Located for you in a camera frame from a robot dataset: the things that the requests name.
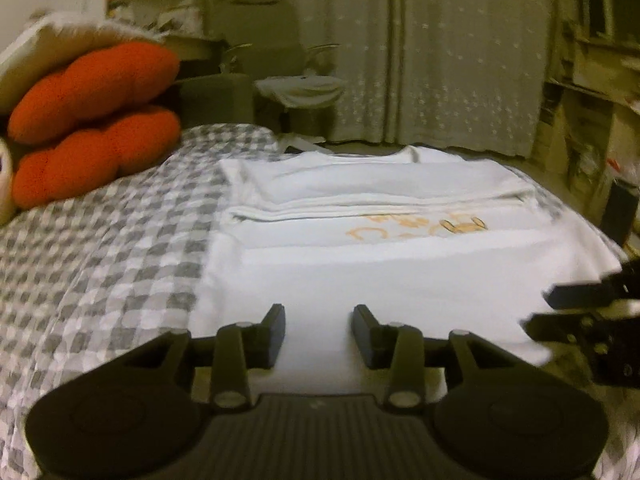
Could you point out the wooden bookshelf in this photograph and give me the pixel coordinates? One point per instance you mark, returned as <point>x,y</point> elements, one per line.
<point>590,85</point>

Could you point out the grey office chair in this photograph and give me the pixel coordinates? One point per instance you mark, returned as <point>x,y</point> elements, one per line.
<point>250,20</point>

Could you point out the grey upholstered bed end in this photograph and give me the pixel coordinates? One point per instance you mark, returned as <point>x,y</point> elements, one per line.
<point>215,97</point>

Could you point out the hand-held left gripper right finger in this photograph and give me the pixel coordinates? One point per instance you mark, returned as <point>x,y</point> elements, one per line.
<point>364,340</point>

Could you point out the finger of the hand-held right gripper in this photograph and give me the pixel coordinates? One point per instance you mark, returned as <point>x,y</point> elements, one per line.
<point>560,329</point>
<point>580,296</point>

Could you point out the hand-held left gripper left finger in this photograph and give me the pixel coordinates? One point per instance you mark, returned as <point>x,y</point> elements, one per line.
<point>274,340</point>

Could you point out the grey checkered blanket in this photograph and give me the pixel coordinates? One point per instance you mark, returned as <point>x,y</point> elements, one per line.
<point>100,260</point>

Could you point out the grey cloth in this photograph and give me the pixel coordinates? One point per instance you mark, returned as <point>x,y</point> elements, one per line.
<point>300,90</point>

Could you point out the black box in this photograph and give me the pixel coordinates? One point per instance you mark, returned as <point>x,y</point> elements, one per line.
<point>617,210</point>

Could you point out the orange plush cushion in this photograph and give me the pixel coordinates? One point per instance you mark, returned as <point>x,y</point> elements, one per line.
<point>95,155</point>
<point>95,85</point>

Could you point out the beige fluffy pillow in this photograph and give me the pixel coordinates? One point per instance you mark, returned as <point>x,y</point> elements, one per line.
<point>45,50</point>

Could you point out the white printed shirt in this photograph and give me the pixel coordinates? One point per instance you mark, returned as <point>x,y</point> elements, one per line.
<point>375,270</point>

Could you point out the star print curtain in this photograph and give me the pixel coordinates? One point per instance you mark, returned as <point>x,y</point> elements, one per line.
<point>475,60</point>
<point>360,60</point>

